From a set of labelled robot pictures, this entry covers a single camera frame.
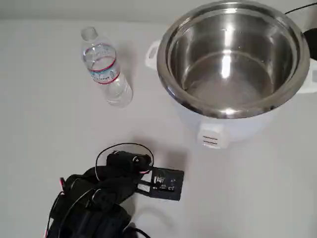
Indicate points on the clear plastic water bottle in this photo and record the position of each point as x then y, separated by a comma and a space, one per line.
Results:
106, 62

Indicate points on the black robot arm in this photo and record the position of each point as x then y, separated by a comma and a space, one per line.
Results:
99, 218

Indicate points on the steel inner cooking pot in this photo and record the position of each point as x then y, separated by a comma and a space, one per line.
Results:
223, 81

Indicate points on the white rice cooker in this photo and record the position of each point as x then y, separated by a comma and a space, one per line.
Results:
242, 129

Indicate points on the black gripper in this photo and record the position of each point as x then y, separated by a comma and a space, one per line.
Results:
123, 158

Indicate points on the black wrist camera board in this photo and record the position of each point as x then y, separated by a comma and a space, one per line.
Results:
173, 191

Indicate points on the black round object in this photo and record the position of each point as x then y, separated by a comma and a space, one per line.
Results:
312, 44

